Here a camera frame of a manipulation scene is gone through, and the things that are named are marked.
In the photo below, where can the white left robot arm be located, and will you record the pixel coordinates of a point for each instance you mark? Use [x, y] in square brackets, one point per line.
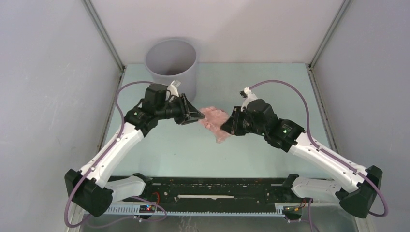
[90, 187]

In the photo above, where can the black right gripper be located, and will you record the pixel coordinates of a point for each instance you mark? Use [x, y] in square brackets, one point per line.
[231, 126]

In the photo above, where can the grey slotted cable duct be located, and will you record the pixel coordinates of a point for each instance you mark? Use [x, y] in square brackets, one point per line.
[134, 210]

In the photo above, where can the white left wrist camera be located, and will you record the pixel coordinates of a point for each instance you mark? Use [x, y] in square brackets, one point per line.
[173, 88]

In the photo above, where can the controller board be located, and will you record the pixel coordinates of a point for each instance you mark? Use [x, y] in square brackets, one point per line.
[147, 209]
[292, 209]

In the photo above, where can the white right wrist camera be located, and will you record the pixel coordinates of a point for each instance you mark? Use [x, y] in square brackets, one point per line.
[248, 96]

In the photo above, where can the pink plastic trash bag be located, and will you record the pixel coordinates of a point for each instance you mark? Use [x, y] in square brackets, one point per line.
[213, 120]

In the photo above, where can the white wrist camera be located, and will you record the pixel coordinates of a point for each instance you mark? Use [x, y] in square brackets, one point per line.
[173, 88]
[248, 96]

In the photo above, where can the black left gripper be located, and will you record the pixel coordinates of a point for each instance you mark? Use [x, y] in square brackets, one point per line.
[188, 113]

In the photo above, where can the right controller board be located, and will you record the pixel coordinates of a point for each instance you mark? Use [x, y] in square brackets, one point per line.
[292, 209]

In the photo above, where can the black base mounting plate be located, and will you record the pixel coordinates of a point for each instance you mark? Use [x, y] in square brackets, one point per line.
[231, 195]

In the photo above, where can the left controller board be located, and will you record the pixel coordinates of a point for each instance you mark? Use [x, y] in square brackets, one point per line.
[147, 209]

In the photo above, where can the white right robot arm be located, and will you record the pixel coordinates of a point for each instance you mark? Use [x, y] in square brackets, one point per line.
[354, 186]

